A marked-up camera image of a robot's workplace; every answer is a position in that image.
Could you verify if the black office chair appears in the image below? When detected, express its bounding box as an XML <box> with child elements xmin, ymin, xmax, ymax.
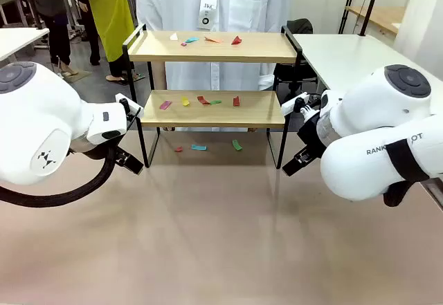
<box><xmin>273</xmin><ymin>17</ymin><xmax>319</xmax><ymax>112</ymax></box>

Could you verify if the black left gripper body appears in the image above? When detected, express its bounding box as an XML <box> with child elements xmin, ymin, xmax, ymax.
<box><xmin>86</xmin><ymin>134</ymin><xmax>123</xmax><ymax>160</ymax></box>

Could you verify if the small white table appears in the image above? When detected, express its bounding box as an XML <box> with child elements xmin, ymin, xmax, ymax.
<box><xmin>0</xmin><ymin>27</ymin><xmax>51</xmax><ymax>62</ymax></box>

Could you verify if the two-tier wooden black-frame shelf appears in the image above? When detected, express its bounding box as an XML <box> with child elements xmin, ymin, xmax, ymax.
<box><xmin>123</xmin><ymin>24</ymin><xmax>304</xmax><ymax>170</ymax></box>

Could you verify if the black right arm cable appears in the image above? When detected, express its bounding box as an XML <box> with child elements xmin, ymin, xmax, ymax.
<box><xmin>383</xmin><ymin>138</ymin><xmax>430</xmax><ymax>207</ymax></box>

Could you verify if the person in dark clothes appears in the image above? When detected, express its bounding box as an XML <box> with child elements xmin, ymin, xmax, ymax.
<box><xmin>22</xmin><ymin>0</ymin><xmax>80</xmax><ymax>77</ymax></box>

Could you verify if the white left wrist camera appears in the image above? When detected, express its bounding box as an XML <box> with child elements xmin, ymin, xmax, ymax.
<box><xmin>115</xmin><ymin>93</ymin><xmax>145</xmax><ymax>113</ymax></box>

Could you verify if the black pole stand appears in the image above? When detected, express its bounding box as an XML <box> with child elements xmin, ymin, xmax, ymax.
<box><xmin>359</xmin><ymin>0</ymin><xmax>383</xmax><ymax>37</ymax></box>

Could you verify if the wooden background table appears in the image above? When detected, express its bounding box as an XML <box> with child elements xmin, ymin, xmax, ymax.
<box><xmin>345</xmin><ymin>6</ymin><xmax>406</xmax><ymax>36</ymax></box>

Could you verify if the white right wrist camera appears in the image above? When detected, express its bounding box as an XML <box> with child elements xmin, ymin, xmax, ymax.
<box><xmin>280</xmin><ymin>92</ymin><xmax>319</xmax><ymax>118</ymax></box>

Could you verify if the large white table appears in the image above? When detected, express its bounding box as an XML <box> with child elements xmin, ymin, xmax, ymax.
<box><xmin>292</xmin><ymin>33</ymin><xmax>443</xmax><ymax>93</ymax></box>

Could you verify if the person in yellow apron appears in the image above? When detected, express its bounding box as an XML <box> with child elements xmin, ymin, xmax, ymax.
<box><xmin>64</xmin><ymin>0</ymin><xmax>138</xmax><ymax>84</ymax></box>

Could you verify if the black tripod stand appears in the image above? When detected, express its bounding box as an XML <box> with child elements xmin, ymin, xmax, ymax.
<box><xmin>338</xmin><ymin>0</ymin><xmax>361</xmax><ymax>35</ymax></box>

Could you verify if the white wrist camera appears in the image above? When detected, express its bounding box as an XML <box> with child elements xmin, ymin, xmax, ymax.
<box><xmin>115</xmin><ymin>93</ymin><xmax>145</xmax><ymax>113</ymax></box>
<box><xmin>280</xmin><ymin>92</ymin><xmax>319</xmax><ymax>118</ymax></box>

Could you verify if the white name badge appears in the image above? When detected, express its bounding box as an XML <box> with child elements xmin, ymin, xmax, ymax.
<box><xmin>199</xmin><ymin>0</ymin><xmax>219</xmax><ymax>30</ymax></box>

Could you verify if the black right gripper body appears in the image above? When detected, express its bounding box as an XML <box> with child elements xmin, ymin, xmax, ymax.
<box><xmin>296</xmin><ymin>111</ymin><xmax>328</xmax><ymax>157</ymax></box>

